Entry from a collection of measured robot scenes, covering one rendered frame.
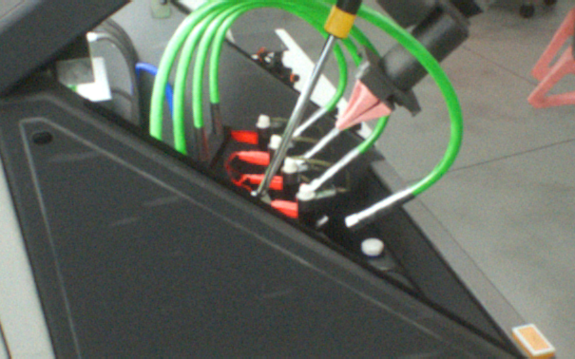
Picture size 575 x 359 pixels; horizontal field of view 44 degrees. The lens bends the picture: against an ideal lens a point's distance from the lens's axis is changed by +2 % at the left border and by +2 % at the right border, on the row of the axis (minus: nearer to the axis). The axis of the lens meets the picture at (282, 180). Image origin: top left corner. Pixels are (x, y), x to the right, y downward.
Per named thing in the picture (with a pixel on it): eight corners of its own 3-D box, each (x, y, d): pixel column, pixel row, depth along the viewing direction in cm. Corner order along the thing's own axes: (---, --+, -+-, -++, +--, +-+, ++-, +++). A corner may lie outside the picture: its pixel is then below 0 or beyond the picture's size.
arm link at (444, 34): (481, 35, 87) (471, 21, 92) (443, -3, 85) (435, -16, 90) (436, 75, 89) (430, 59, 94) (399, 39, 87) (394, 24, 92)
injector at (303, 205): (334, 309, 111) (333, 195, 100) (303, 315, 110) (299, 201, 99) (328, 297, 113) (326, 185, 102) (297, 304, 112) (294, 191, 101)
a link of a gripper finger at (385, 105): (312, 94, 98) (360, 47, 94) (348, 126, 100) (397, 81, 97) (314, 117, 92) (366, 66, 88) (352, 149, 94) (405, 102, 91)
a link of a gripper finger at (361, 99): (324, 105, 99) (373, 58, 95) (359, 136, 101) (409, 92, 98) (327, 127, 93) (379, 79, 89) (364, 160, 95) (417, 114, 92)
